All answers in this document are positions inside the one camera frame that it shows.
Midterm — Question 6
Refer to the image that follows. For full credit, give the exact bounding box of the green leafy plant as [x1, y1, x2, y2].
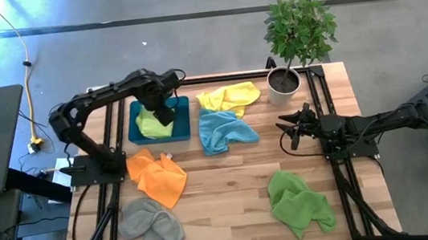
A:
[259, 0, 344, 90]

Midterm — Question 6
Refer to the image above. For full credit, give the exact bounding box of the grey microfiber towel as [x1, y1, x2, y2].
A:
[114, 193, 186, 240]

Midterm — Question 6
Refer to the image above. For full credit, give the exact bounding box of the yellow power cable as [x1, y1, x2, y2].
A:
[0, 0, 46, 158]

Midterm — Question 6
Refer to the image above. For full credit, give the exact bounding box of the lime microfiber towel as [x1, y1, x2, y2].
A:
[133, 102, 176, 141]

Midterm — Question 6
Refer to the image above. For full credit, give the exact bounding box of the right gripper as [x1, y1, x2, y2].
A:
[274, 102, 325, 153]

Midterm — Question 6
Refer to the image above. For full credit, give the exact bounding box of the green microfiber towel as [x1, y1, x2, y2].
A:
[264, 165, 339, 240]

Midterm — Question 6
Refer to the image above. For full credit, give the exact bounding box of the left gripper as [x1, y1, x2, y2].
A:
[144, 82, 178, 129]

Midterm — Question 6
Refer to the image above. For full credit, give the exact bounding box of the white plant pot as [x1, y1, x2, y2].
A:
[264, 64, 304, 109]

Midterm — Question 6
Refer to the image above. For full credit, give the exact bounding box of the orange microfiber towel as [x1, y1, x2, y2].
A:
[124, 143, 192, 214]

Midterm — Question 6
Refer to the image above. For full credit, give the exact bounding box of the black triangular bracket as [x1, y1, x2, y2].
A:
[264, 55, 279, 71]

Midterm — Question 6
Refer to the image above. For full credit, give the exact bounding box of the teal plastic bin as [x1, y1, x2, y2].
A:
[123, 94, 194, 148]

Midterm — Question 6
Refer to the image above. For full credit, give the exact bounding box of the yellow microfiber towel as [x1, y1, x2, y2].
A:
[194, 80, 264, 124]

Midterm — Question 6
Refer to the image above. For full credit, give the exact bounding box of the black aluminium table frame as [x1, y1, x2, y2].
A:
[43, 55, 405, 240]

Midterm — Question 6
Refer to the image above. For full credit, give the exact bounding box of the blue microfiber towel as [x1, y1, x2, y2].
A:
[195, 102, 262, 158]

